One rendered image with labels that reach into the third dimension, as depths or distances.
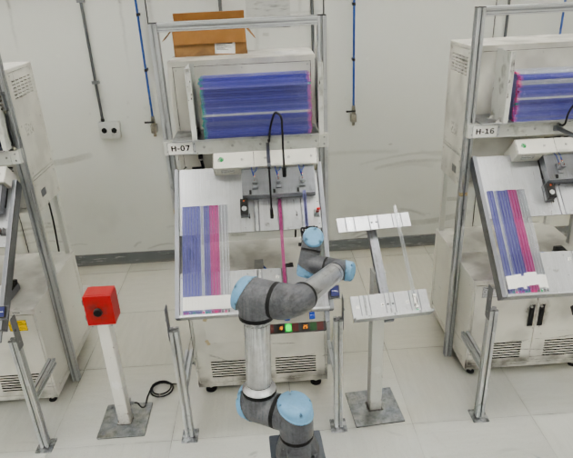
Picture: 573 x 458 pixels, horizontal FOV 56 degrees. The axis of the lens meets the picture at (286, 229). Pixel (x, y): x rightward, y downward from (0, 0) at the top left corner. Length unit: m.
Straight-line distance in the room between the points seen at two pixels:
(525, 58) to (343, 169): 1.77
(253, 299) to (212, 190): 1.02
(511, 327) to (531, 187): 0.76
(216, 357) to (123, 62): 2.20
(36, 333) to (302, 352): 1.36
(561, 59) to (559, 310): 1.27
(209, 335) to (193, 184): 0.79
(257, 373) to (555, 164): 1.79
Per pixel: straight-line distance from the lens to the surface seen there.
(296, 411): 1.85
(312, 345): 2.93
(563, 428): 3.13
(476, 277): 2.95
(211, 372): 3.02
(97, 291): 2.66
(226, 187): 2.60
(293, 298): 1.65
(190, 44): 2.85
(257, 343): 1.78
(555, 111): 2.89
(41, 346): 3.11
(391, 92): 4.17
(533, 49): 2.99
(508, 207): 2.78
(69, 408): 3.29
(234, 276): 2.47
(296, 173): 2.55
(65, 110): 4.31
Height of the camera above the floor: 2.04
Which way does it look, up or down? 24 degrees down
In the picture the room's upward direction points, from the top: 3 degrees counter-clockwise
